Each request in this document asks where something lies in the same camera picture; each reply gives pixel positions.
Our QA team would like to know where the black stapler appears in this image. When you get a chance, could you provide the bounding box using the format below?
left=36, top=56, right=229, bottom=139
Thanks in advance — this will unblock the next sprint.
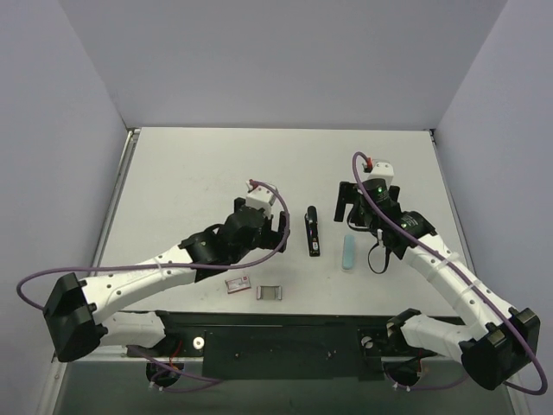
left=304, top=206, right=321, bottom=257

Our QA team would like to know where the red white staple box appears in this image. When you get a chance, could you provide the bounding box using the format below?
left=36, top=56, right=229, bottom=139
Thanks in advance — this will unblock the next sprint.
left=225, top=276, right=251, bottom=294

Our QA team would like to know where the aluminium rail frame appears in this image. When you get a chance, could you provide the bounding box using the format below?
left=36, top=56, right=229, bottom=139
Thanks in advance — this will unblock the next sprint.
left=92, top=128, right=142, bottom=267

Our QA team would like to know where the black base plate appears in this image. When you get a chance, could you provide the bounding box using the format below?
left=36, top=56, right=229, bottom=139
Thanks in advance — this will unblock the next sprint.
left=141, top=311, right=422, bottom=380

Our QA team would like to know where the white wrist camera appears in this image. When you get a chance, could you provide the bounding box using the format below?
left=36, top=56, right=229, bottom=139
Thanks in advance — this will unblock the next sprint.
left=245, top=185, right=277, bottom=218
left=365, top=159, right=394, bottom=181

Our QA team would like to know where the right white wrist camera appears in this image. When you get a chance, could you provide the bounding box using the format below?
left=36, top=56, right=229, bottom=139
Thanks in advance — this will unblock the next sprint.
left=365, top=159, right=394, bottom=181

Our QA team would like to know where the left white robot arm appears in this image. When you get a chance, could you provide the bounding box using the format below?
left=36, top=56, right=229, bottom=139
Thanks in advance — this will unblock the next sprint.
left=42, top=198, right=289, bottom=362

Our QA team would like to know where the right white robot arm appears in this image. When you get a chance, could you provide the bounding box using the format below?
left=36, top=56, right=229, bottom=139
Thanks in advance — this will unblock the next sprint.
left=334, top=178, right=541, bottom=390

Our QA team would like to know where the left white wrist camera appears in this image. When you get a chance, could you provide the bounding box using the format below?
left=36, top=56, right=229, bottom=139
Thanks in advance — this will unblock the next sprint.
left=245, top=185, right=277, bottom=218

